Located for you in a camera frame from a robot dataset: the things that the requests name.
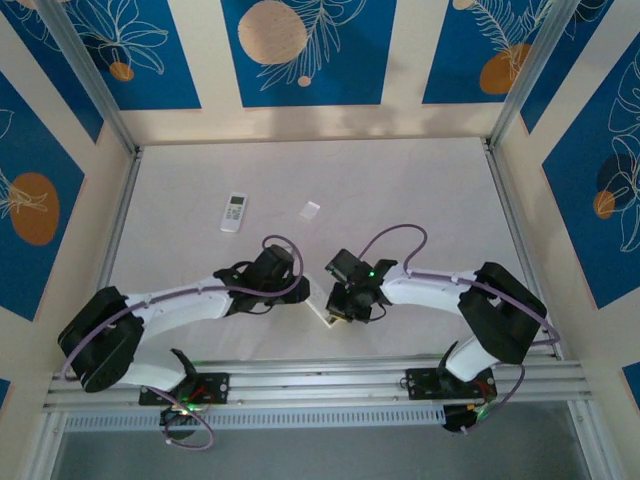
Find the aluminium side rail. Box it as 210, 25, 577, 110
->
73, 147, 145, 371
482, 139, 564, 359

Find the aluminium frame post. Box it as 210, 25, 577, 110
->
484, 0, 581, 151
34, 0, 144, 156

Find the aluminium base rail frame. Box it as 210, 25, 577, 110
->
42, 352, 596, 414

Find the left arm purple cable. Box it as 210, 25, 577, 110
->
60, 234, 304, 450

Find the short white remote control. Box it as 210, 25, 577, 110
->
219, 191, 250, 234

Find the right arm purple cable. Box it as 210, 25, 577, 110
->
358, 223, 561, 437

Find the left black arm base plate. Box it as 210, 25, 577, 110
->
138, 372, 230, 406

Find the black controller box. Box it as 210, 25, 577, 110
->
158, 403, 207, 442
442, 403, 494, 435

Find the grey slotted cable duct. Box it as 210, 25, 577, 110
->
63, 404, 447, 434

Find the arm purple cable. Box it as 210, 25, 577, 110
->
60, 234, 304, 450
358, 223, 561, 437

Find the long white remote control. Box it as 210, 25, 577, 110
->
303, 283, 346, 331

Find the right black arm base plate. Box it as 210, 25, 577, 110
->
404, 367, 497, 401

